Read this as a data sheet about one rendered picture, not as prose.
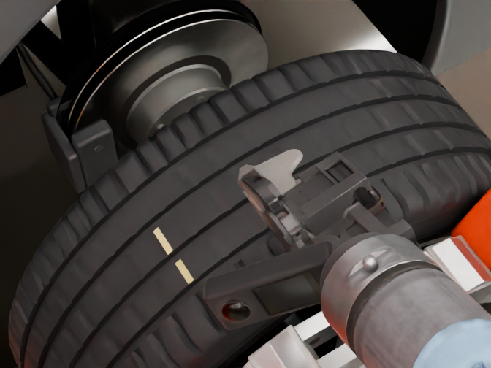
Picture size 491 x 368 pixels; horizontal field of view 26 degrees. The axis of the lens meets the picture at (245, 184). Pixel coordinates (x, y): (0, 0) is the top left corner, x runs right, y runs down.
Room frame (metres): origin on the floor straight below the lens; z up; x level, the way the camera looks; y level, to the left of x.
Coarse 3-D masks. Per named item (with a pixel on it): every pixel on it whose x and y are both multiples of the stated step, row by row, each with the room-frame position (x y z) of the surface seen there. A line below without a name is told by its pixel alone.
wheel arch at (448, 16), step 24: (360, 0) 1.16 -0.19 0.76; (384, 0) 1.12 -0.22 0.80; (408, 0) 1.08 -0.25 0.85; (432, 0) 1.04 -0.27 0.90; (384, 24) 1.10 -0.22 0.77; (408, 24) 1.07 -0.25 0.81; (432, 24) 1.03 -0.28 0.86; (408, 48) 1.05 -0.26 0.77; (432, 48) 1.02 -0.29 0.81; (0, 72) 0.97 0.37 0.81; (432, 72) 1.01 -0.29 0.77
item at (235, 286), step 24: (264, 264) 0.39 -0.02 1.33; (288, 264) 0.38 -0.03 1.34; (312, 264) 0.38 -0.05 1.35; (216, 288) 0.37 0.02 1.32; (240, 288) 0.37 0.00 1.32; (264, 288) 0.37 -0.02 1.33; (288, 288) 0.37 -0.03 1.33; (312, 288) 0.37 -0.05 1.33; (216, 312) 0.36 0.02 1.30; (240, 312) 0.36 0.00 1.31; (264, 312) 0.36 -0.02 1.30; (288, 312) 0.36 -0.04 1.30
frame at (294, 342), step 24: (456, 240) 0.53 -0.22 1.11; (456, 264) 0.49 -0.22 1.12; (480, 264) 0.50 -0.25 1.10; (480, 288) 0.47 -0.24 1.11; (288, 336) 0.41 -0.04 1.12; (312, 336) 0.42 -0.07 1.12; (264, 360) 0.39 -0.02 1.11; (288, 360) 0.39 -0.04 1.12; (312, 360) 0.39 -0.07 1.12; (336, 360) 0.39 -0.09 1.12
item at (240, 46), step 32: (160, 32) 0.89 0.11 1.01; (192, 32) 0.91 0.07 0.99; (224, 32) 0.93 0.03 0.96; (256, 32) 0.96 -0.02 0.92; (96, 64) 0.86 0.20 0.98; (128, 64) 0.86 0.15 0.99; (160, 64) 0.88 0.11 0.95; (192, 64) 0.90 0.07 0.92; (224, 64) 0.93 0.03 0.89; (256, 64) 0.96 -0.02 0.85; (96, 96) 0.83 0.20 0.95; (128, 96) 0.85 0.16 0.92; (160, 96) 0.85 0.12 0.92; (192, 96) 0.85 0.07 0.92; (128, 128) 0.84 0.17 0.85; (160, 128) 0.82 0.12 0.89
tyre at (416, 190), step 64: (320, 64) 0.72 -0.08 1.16; (384, 64) 0.75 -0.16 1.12; (192, 128) 0.63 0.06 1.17; (256, 128) 0.62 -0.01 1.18; (320, 128) 0.63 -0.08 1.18; (384, 128) 0.64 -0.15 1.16; (448, 128) 0.68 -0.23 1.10; (128, 192) 0.57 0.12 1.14; (192, 192) 0.56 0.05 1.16; (384, 192) 0.55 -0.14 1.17; (448, 192) 0.56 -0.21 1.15; (64, 256) 0.52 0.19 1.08; (128, 256) 0.50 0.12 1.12; (192, 256) 0.49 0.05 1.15; (256, 256) 0.48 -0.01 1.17; (64, 320) 0.47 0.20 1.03; (128, 320) 0.44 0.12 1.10; (192, 320) 0.43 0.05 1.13
